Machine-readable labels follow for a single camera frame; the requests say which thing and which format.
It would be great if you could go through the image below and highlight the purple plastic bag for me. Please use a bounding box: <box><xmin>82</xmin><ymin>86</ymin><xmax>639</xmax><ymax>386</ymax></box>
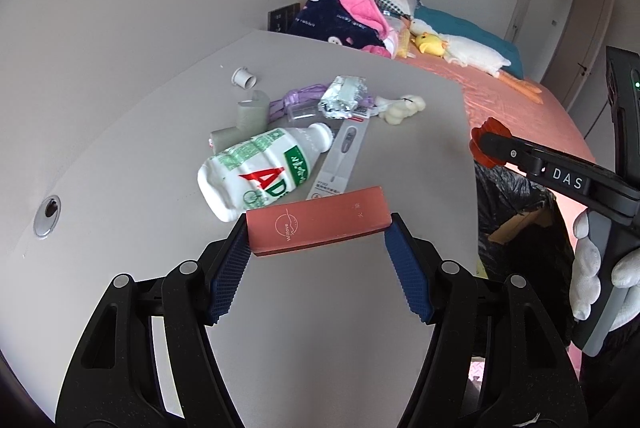
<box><xmin>267</xmin><ymin>80</ymin><xmax>376</xmax><ymax>119</ymax></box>

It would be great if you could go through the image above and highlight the silver desk cable grommet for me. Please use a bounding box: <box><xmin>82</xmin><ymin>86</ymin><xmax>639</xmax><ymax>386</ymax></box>
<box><xmin>33</xmin><ymin>195</ymin><xmax>62</xmax><ymax>237</ymax></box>

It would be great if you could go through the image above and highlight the person's right hand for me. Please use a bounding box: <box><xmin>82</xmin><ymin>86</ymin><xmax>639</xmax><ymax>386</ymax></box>
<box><xmin>570</xmin><ymin>210</ymin><xmax>640</xmax><ymax>331</ymax></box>

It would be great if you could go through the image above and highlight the black trash bag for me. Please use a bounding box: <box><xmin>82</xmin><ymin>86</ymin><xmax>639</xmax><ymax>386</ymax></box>
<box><xmin>472</xmin><ymin>160</ymin><xmax>578</xmax><ymax>349</ymax></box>

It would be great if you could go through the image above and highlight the brown cardboard box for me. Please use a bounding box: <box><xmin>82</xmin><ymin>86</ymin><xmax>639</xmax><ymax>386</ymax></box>
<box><xmin>487</xmin><ymin>208</ymin><xmax>556</xmax><ymax>246</ymax></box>

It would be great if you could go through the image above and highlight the navy printed fleece blanket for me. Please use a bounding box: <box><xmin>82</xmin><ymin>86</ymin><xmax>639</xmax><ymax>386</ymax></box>
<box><xmin>286</xmin><ymin>0</ymin><xmax>396</xmax><ymax>59</ymax></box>

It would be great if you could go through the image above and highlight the white printed blanket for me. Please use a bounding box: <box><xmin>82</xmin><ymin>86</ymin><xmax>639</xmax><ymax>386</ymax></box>
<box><xmin>382</xmin><ymin>15</ymin><xmax>416</xmax><ymax>59</ymax></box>

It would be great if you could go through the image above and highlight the small cream plush toy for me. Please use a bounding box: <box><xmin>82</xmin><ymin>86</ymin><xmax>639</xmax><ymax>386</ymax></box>
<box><xmin>375</xmin><ymin>93</ymin><xmax>427</xmax><ymax>126</ymax></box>

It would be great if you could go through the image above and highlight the grey thermometer box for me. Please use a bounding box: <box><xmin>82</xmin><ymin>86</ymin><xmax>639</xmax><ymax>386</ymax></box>
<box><xmin>305</xmin><ymin>118</ymin><xmax>371</xmax><ymax>204</ymax></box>

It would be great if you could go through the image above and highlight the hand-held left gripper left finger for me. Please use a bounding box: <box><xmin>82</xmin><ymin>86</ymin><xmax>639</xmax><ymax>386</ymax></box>
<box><xmin>55</xmin><ymin>223</ymin><xmax>253</xmax><ymax>428</ymax></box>

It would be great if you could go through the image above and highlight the yellow duck plush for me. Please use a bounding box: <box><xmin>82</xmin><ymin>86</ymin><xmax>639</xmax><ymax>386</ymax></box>
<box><xmin>411</xmin><ymin>33</ymin><xmax>448</xmax><ymax>57</ymax></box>

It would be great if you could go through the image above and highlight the silver foil wrapper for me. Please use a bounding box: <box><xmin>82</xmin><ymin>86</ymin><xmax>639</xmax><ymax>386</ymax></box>
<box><xmin>317</xmin><ymin>75</ymin><xmax>368</xmax><ymax>120</ymax></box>

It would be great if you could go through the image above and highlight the salmon red rectangular box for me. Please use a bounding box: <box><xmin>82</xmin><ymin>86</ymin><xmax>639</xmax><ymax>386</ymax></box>
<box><xmin>245</xmin><ymin>186</ymin><xmax>392</xmax><ymax>257</ymax></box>

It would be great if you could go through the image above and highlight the small white pipe cap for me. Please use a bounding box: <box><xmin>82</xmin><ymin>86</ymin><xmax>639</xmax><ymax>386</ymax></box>
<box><xmin>231</xmin><ymin>67</ymin><xmax>258</xmax><ymax>90</ymax></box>

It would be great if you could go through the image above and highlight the white door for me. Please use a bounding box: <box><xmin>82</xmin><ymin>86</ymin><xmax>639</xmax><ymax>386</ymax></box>
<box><xmin>505</xmin><ymin>0</ymin><xmax>583</xmax><ymax>84</ymax></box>

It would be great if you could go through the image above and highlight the white goose plush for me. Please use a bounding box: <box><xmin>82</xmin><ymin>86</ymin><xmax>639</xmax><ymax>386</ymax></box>
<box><xmin>409</xmin><ymin>18</ymin><xmax>543</xmax><ymax>106</ymax></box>

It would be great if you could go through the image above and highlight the bed with pink sheet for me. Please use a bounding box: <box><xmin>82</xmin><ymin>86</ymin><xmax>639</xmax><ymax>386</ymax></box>
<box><xmin>395</xmin><ymin>53</ymin><xmax>598</xmax><ymax>229</ymax></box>

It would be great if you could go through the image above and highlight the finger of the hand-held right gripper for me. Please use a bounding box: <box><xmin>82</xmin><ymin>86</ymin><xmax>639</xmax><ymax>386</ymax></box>
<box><xmin>472</xmin><ymin>131</ymin><xmax>548</xmax><ymax>176</ymax></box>

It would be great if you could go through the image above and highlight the clear plastic measuring cup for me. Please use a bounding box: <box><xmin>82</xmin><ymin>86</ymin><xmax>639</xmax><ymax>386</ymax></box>
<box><xmin>287</xmin><ymin>103</ymin><xmax>321</xmax><ymax>124</ymax></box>

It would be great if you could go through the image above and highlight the black wall socket panel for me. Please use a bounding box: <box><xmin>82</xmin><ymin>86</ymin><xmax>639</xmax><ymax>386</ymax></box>
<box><xmin>267</xmin><ymin>6</ymin><xmax>301</xmax><ymax>34</ymax></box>

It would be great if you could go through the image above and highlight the pink fleece blanket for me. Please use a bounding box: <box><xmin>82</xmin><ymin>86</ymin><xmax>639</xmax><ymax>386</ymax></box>
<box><xmin>337</xmin><ymin>0</ymin><xmax>401</xmax><ymax>49</ymax></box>

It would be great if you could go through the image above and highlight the grey pipe tee fitting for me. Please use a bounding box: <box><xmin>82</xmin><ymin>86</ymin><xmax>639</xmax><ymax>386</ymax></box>
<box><xmin>209</xmin><ymin>90</ymin><xmax>272</xmax><ymax>155</ymax></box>

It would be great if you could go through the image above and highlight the red scalloped cap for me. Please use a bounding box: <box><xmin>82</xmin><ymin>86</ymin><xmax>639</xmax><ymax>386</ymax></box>
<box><xmin>470</xmin><ymin>118</ymin><xmax>511</xmax><ymax>168</ymax></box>

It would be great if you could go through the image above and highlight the white green-label milk bottle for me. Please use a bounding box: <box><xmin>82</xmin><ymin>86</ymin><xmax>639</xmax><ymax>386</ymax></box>
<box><xmin>196</xmin><ymin>122</ymin><xmax>333</xmax><ymax>223</ymax></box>

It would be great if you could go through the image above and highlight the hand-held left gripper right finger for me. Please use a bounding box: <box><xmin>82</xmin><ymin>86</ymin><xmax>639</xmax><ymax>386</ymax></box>
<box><xmin>382</xmin><ymin>213</ymin><xmax>588</xmax><ymax>428</ymax></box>

